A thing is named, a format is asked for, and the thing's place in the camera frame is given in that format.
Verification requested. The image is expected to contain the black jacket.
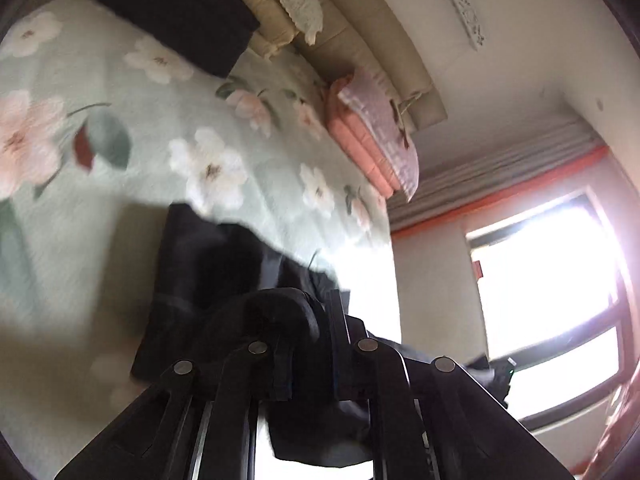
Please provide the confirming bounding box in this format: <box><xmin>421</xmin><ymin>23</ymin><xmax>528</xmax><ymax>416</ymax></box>
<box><xmin>102</xmin><ymin>204</ymin><xmax>538</xmax><ymax>479</ymax></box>

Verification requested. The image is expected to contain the folded pink blanket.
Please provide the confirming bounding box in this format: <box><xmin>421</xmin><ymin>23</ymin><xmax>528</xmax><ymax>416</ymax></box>
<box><xmin>326</xmin><ymin>75</ymin><xmax>400</xmax><ymax>200</ymax></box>

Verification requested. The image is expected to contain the lilac patterned pillow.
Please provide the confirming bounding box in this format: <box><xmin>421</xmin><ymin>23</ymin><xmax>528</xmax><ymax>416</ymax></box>
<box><xmin>337</xmin><ymin>67</ymin><xmax>419</xmax><ymax>202</ymax></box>

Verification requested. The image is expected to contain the floral green bed quilt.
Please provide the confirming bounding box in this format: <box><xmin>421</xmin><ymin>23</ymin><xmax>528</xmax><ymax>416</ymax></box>
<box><xmin>1</xmin><ymin>0</ymin><xmax>401</xmax><ymax>479</ymax></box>

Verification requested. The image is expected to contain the beige upholstered headboard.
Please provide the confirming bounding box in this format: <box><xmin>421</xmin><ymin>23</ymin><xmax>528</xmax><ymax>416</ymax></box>
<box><xmin>294</xmin><ymin>0</ymin><xmax>447</xmax><ymax>130</ymax></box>

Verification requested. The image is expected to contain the beige folded blanket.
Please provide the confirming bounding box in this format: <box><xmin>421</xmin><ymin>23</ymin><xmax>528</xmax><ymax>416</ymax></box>
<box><xmin>242</xmin><ymin>0</ymin><xmax>298</xmax><ymax>58</ymax></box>

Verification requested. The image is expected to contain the folded black garment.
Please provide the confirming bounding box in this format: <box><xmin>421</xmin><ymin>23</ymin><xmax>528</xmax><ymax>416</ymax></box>
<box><xmin>96</xmin><ymin>0</ymin><xmax>259</xmax><ymax>78</ymax></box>

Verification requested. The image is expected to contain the window with dark frame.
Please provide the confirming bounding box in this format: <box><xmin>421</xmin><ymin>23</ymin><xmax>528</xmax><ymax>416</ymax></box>
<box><xmin>466</xmin><ymin>192</ymin><xmax>636</xmax><ymax>431</ymax></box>

